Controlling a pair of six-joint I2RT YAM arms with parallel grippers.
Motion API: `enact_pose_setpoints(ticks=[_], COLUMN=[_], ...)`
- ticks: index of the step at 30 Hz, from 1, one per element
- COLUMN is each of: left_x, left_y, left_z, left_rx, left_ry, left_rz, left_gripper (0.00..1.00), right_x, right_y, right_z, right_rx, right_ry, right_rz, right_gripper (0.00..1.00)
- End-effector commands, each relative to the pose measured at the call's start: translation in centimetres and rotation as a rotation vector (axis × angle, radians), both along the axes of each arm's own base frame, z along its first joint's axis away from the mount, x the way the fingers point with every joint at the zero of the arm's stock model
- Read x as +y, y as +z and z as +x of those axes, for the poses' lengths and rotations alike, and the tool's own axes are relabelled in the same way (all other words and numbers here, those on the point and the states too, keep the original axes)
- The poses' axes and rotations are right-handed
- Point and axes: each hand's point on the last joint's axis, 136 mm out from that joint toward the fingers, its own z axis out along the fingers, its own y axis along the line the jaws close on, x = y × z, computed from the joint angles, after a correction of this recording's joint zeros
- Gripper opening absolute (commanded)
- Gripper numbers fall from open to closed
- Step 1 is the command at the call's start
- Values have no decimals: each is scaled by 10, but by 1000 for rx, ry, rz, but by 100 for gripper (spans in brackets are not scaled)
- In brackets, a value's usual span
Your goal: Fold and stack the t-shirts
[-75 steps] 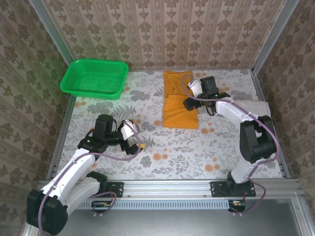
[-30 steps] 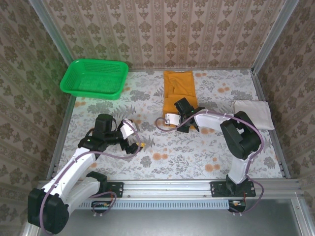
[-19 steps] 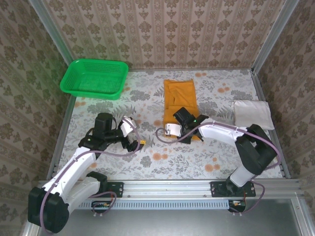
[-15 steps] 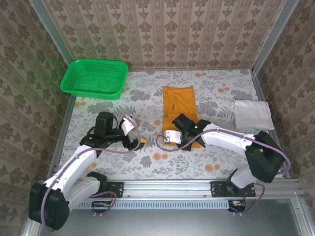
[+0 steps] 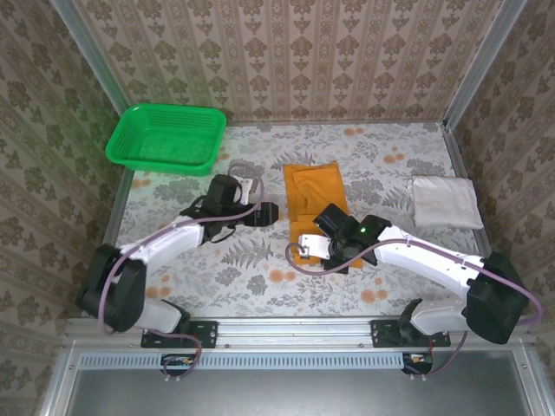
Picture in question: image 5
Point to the orange printed t-shirt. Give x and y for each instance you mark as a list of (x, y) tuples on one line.
[(312, 186)]

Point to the aluminium table side rail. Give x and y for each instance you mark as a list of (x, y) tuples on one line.
[(453, 145), (116, 216)]

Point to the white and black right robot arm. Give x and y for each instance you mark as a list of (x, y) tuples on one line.
[(420, 255)]

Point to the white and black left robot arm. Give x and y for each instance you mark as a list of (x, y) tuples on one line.
[(173, 238)]

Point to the white folded t-shirt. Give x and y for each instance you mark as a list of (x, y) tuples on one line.
[(446, 201)]

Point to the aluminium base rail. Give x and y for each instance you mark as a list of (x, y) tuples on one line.
[(295, 333)]

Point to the green plastic basket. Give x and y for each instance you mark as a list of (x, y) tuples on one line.
[(165, 138)]

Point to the floral patterned table cover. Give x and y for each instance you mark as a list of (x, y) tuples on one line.
[(243, 281)]

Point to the aluminium frame post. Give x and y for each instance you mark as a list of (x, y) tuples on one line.
[(86, 47), (490, 47)]

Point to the grey metal panel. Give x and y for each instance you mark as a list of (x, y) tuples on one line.
[(303, 394)]

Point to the black controller board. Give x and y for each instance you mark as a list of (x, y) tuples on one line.
[(420, 366), (178, 366)]

